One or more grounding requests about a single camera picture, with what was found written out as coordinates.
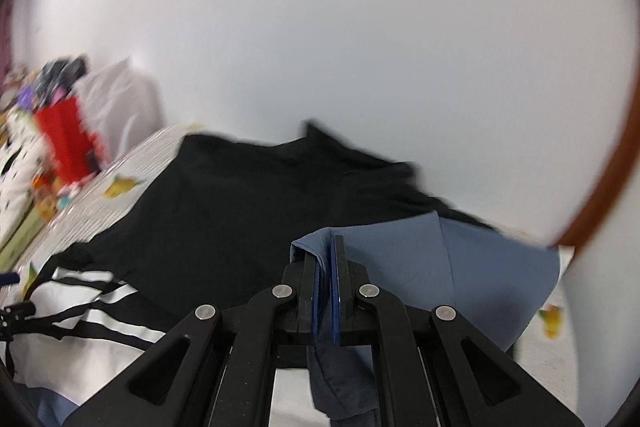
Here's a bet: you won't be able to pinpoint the green box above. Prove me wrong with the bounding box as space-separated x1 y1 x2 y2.
0 207 52 270

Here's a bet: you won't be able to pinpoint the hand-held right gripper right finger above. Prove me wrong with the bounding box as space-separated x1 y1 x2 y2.
327 234 586 427

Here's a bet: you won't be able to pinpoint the dark patterned cloth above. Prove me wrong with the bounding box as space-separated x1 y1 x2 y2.
30 54 92 108

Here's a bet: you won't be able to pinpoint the white pillow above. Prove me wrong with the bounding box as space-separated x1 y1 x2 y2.
79 57 167 168

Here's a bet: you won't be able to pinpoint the blue cloth garment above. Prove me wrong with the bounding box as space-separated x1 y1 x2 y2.
290 212 561 427

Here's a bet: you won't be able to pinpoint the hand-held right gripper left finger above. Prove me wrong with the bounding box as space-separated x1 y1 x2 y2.
62 251 327 427

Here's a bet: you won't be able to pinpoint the colourful small toys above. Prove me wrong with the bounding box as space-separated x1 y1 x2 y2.
30 171 97 220

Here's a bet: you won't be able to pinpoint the white black striped garment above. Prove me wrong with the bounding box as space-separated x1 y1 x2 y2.
0 252 171 408

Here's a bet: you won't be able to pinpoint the brown wooden frame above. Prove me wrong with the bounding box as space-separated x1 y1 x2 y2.
550 92 640 253

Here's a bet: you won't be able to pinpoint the red bag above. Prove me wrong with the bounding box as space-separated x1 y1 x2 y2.
34 96 109 184

